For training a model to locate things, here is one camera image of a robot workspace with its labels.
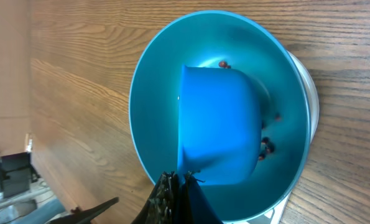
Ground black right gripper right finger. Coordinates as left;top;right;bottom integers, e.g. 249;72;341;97
180;172;223;224

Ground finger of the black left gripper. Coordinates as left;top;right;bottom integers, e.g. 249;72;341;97
49;197;119;224

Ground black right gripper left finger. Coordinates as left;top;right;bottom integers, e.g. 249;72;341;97
132;172;180;224

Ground blue plastic measuring scoop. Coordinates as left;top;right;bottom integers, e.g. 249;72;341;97
178;66;262;185

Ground white digital kitchen scale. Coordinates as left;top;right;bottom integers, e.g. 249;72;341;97
224;51;320;224

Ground teal plastic bowl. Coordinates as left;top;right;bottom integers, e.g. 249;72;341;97
129;11;311;222

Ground grey background equipment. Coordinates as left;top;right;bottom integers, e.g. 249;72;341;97
0;134;67;223

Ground red adzuki beans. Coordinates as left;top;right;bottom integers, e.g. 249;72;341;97
218;60;275;161

